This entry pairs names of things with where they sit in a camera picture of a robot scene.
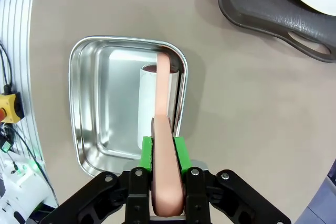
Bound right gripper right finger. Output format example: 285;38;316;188
174;136;291;224

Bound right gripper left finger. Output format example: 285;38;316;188
39;136;154;224

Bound pink lint roller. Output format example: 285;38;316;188
138;53;184;218

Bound dark brown plastic tray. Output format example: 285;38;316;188
217;0;336;63

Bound rectangular stainless steel tray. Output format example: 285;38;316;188
68;35;188;179

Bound yellow emergency stop button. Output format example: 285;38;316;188
0;91;26;124

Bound thin black cable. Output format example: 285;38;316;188
0;41;14;93

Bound aluminium table frame rail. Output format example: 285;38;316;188
0;0;60;209

